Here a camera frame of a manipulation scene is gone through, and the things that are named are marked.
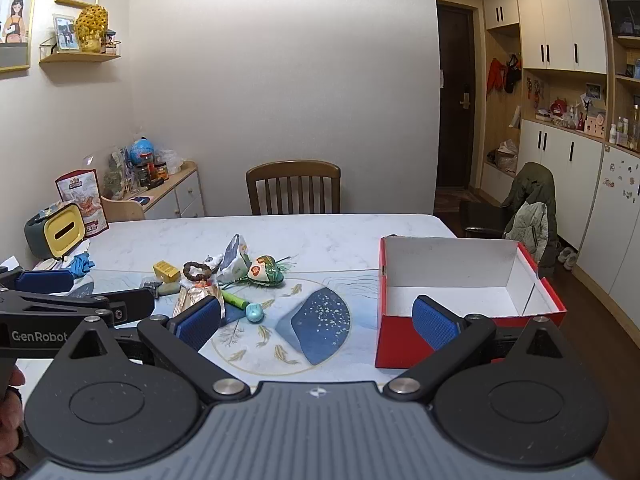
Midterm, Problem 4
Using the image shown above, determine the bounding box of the grey green glasses case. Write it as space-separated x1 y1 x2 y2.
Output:
156 282 181 297

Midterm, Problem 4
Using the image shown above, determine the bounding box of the brown hair scrunchie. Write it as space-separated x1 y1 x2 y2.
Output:
182 261 213 283

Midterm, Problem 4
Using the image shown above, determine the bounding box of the green cylinder battery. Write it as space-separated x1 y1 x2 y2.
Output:
222 290 250 310

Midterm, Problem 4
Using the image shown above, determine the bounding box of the teal round pebble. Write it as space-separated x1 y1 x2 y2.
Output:
244 304 264 324

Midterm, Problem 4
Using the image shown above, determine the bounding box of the blue white snack pouch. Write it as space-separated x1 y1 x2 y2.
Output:
215 234 252 284

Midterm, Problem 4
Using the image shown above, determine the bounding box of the silver foil snack packet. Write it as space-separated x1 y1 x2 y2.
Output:
172 282 226 318

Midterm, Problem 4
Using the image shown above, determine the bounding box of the person left hand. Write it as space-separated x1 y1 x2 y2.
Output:
1 366 25 457

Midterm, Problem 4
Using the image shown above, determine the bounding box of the blue rubber glove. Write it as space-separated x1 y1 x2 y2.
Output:
67 252 96 280

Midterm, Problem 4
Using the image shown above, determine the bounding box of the yellow green tissue box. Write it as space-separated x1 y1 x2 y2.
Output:
24 202 86 260

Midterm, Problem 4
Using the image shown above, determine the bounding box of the red white cardboard box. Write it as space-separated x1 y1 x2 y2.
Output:
375 235 566 368

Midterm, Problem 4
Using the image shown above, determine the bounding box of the light wooden child chair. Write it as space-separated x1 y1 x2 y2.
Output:
102 197 145 223

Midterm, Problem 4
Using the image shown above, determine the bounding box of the red snack bag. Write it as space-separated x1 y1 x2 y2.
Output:
55 169 108 237

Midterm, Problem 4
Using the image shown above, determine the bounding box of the white sideboard cabinet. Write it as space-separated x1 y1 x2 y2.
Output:
123 160 206 220

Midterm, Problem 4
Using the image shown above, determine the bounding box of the green jacket on chair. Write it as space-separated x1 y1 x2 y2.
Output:
502 162 560 278

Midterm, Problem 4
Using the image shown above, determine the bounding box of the blue globe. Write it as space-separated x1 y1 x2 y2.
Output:
129 136 154 165

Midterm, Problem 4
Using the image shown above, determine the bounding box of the brown wooden chair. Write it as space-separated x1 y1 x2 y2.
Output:
245 159 342 216

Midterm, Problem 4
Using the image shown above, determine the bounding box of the dark entrance door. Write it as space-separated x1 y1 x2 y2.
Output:
436 2 475 188

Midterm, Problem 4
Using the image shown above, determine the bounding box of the yellow flower ornament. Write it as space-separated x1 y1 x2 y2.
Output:
75 4 108 53

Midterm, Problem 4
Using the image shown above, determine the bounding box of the wooden wall shelf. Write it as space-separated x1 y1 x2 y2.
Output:
38 37 120 65

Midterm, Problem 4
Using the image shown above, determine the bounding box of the small photo frame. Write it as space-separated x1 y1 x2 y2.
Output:
53 15 79 51

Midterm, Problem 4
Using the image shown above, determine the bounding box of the large wall poster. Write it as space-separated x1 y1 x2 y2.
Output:
0 0 35 73

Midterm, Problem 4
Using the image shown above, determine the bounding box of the white wall cabinet unit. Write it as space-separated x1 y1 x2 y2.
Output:
482 0 639 337

